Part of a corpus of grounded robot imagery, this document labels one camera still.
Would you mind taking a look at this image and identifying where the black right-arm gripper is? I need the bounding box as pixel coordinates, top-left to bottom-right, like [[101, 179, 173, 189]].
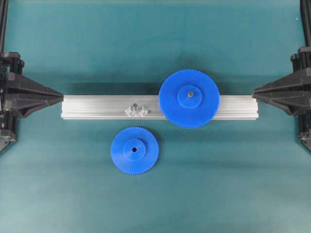
[[252, 46, 311, 151]]

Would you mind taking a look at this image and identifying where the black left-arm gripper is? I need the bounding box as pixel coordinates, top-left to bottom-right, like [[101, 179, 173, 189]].
[[0, 52, 64, 152]]

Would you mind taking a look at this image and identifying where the small blue gear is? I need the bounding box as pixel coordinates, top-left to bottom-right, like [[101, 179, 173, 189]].
[[110, 126, 159, 175]]

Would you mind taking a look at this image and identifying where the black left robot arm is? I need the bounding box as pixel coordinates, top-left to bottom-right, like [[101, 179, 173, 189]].
[[0, 0, 64, 152]]

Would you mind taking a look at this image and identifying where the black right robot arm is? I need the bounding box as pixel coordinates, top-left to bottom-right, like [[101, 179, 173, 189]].
[[252, 0, 311, 150]]

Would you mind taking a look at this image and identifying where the large blue gear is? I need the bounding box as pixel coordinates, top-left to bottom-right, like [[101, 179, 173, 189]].
[[158, 69, 220, 129]]

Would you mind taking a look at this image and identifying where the aluminium extrusion rail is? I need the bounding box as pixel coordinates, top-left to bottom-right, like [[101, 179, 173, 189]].
[[61, 95, 259, 120]]

